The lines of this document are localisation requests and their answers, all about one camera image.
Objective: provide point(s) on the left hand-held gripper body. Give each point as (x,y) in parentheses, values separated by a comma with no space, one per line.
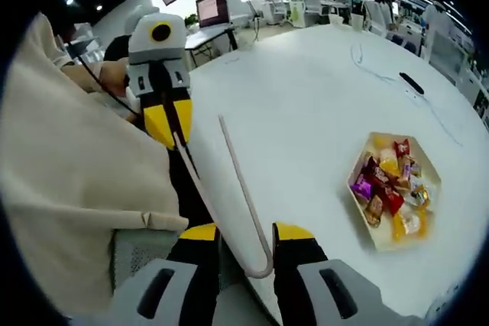
(143,47)

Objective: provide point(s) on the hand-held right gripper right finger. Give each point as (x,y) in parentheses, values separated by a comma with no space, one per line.
(344,288)

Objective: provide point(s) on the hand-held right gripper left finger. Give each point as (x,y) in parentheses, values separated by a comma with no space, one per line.
(149,288)

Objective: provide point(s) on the yellow pastry food packet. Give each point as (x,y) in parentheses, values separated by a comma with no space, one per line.
(389,165)
(407,224)

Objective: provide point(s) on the cream hexagonal food container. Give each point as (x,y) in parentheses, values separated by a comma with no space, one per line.
(431,158)

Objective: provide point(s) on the person's left hand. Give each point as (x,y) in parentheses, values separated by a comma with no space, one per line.
(112,74)

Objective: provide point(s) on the grey mesh chair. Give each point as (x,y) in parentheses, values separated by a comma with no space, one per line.
(141,249)

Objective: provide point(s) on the laptop stand table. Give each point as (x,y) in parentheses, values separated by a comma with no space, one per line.
(202,37)

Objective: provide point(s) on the open laptop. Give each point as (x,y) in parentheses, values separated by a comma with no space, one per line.
(212,7)

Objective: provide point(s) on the person wearing headset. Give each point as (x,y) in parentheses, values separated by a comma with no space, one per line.
(76,169)

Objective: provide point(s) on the small white bag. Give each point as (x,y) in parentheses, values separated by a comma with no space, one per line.
(335,20)

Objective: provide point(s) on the white lidded cup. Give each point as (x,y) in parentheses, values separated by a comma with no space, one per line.
(357,23)

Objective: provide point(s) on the black marker pen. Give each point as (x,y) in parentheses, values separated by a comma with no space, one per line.
(412,82)

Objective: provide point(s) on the white mesh cabinet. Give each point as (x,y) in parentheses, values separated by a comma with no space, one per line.
(445,53)

